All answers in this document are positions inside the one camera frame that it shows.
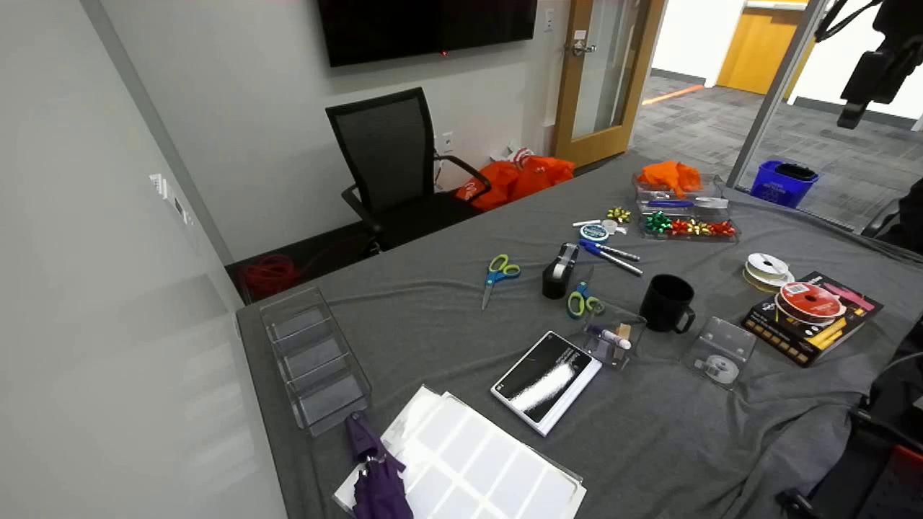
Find white marker with purple band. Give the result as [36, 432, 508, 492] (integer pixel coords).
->
[587, 326, 632, 349]

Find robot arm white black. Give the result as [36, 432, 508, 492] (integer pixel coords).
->
[812, 0, 923, 129]

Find clear case on left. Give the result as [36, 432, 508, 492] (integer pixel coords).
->
[581, 323, 636, 370]

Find clear case with white roll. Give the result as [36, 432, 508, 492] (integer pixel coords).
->
[691, 318, 754, 385]

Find green blue scissors left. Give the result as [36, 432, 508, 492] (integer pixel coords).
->
[480, 253, 521, 299]

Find black tape dispenser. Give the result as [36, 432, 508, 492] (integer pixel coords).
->
[541, 243, 580, 299]

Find orange bag on floor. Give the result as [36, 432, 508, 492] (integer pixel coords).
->
[452, 155, 574, 211]

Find green blue scissors small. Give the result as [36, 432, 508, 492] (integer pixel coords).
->
[566, 282, 602, 319]

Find black office chair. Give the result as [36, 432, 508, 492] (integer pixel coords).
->
[326, 87, 492, 251]

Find black ink pad box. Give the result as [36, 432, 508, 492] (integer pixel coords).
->
[489, 328, 602, 436]

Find blue white pen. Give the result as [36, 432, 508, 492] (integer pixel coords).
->
[580, 240, 642, 276]

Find clear plastic tray organizer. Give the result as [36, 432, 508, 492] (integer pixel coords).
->
[263, 290, 365, 436]

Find white label sheets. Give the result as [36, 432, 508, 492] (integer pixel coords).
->
[381, 385, 586, 519]

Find black mug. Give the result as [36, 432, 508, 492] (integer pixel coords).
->
[641, 273, 694, 335]

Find orange cloth on table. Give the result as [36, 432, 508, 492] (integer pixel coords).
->
[636, 161, 703, 200]

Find purple cloth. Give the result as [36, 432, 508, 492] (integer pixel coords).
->
[346, 413, 411, 519]

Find wooden glass door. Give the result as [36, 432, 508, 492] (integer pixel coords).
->
[550, 0, 666, 166]

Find white tape roll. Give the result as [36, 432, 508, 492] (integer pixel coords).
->
[741, 253, 793, 290]

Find blue bin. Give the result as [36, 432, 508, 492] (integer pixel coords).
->
[750, 161, 815, 207]

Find black orange book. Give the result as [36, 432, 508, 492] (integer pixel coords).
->
[741, 273, 878, 367]

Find red cable coil on floor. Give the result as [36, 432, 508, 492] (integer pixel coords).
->
[237, 251, 306, 303]

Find wall mounted black television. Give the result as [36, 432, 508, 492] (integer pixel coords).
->
[313, 0, 535, 65]

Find red wire spool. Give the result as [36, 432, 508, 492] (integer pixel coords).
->
[775, 282, 844, 323]

